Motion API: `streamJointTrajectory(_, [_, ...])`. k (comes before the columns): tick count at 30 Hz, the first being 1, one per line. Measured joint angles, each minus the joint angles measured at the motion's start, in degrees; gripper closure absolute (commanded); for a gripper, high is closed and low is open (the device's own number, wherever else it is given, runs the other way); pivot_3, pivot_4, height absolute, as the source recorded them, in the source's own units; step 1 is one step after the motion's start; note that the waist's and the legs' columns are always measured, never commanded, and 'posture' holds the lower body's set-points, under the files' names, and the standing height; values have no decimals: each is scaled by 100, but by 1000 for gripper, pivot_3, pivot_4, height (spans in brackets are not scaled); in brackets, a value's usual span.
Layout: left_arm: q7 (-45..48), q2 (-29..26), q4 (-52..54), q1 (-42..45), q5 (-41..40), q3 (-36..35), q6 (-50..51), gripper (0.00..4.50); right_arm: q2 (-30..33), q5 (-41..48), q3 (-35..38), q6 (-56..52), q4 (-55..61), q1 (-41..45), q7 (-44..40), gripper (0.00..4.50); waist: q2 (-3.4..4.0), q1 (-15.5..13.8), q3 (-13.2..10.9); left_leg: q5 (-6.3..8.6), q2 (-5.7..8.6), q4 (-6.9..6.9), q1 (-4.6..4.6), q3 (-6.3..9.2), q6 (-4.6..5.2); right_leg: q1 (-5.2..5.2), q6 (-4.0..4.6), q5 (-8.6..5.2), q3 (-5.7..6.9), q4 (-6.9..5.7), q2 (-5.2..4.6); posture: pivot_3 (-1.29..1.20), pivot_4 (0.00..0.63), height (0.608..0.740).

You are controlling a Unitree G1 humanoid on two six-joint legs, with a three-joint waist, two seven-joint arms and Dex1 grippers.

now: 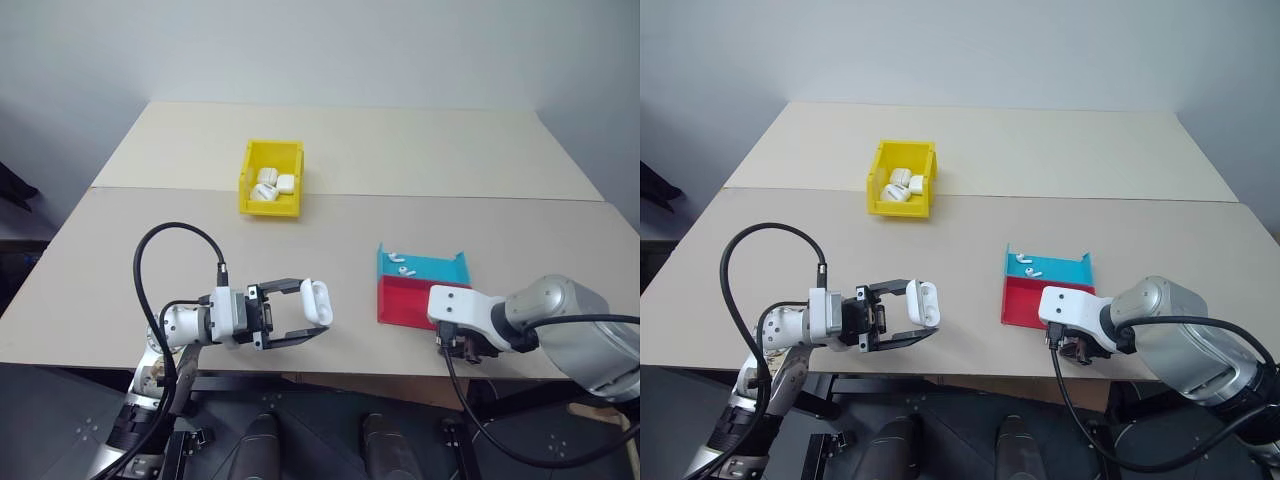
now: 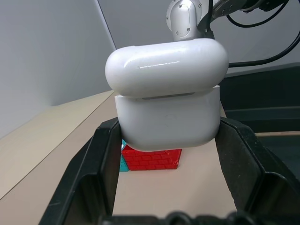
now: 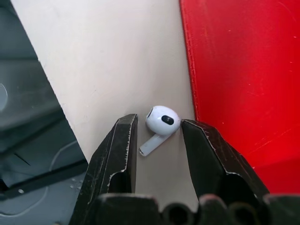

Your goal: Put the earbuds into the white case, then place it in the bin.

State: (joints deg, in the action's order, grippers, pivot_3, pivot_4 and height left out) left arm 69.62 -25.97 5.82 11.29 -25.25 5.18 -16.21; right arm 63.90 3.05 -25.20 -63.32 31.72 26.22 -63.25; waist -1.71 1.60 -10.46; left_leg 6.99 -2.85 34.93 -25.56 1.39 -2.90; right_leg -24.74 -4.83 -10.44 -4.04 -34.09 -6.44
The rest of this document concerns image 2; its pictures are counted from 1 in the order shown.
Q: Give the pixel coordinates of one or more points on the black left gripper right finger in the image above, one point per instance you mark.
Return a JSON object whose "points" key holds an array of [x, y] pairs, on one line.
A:
{"points": [[248, 168]]}

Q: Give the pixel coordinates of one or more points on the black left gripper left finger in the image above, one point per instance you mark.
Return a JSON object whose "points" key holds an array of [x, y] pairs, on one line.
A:
{"points": [[93, 173]]}

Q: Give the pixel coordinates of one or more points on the white earbud charging case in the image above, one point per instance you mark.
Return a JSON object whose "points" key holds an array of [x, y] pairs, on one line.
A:
{"points": [[167, 93]]}

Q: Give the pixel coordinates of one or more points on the black bin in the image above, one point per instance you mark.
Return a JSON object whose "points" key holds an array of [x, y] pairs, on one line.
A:
{"points": [[264, 103]]}

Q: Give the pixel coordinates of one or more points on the teal brick-pattern block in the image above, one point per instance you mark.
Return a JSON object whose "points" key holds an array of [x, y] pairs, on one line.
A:
{"points": [[123, 165]]}

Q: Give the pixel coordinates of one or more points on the red brick-pattern block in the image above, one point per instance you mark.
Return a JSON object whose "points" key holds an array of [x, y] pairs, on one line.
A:
{"points": [[152, 160]]}

